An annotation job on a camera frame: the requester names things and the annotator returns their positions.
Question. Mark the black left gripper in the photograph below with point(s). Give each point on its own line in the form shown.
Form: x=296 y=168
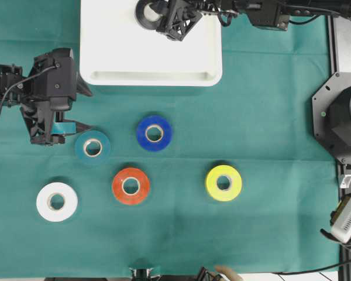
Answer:
x=45 y=126

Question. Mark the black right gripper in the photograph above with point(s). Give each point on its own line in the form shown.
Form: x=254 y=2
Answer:
x=177 y=18

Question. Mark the teal tape roll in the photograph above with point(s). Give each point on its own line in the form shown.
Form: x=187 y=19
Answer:
x=92 y=148

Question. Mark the black tape roll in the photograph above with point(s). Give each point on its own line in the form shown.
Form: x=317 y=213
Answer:
x=146 y=17

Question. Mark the blue tape roll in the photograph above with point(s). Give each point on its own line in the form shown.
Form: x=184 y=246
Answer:
x=154 y=133

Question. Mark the red tape roll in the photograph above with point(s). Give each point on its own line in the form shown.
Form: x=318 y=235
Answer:
x=131 y=186

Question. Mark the white tape roll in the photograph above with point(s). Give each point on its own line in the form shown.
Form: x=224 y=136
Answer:
x=56 y=202

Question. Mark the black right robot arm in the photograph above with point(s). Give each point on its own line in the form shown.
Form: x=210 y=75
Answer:
x=275 y=15

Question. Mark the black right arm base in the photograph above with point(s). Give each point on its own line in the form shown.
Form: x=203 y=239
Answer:
x=331 y=112

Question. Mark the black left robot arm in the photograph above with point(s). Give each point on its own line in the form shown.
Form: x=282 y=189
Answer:
x=12 y=86

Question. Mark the white plastic case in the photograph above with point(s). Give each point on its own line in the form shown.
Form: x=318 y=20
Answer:
x=116 y=50

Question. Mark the yellow tape roll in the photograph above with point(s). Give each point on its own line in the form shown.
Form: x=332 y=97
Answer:
x=223 y=183

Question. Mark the white perforated device box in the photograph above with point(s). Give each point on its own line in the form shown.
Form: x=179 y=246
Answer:
x=341 y=228

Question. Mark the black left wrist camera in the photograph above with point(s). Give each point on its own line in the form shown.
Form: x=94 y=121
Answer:
x=62 y=81

